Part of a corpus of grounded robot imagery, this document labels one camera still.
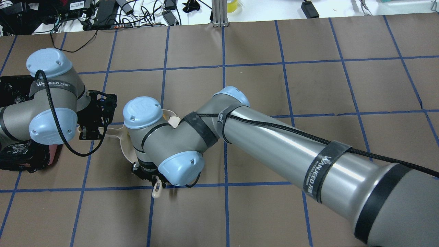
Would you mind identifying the pink bin with black bag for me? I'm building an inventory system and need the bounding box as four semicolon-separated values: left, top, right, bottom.
0;75;58;173

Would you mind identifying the black braided left cable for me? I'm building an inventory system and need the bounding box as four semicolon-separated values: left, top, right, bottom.
34;70;109;157

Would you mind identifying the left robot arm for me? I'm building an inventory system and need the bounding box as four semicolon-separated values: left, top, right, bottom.
0;48;117;150

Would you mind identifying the aluminium frame post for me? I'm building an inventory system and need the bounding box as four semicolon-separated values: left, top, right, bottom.
211;0;229;27

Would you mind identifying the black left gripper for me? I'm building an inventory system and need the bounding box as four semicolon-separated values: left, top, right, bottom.
78;90;118;141

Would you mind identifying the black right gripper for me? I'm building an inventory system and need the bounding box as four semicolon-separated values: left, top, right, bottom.
132;161;169;189

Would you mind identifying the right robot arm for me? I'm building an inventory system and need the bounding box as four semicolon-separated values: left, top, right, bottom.
123;86;439;247

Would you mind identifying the beige plastic dustpan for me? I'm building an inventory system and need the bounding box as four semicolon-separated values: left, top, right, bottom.
78;110;181;165

